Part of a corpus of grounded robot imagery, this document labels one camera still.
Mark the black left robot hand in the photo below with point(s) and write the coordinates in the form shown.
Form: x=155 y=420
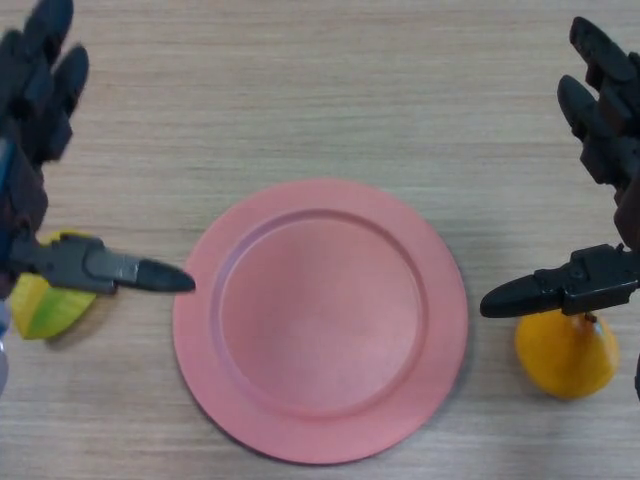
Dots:
x=70 y=262

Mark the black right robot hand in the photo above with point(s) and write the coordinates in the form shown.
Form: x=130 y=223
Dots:
x=605 y=280

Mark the yellow green starfruit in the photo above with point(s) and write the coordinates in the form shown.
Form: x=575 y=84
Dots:
x=55 y=315

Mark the pink round plate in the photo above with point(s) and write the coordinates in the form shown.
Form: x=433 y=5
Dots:
x=320 y=325

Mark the orange yellow pear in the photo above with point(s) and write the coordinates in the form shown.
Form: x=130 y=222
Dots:
x=565 y=360

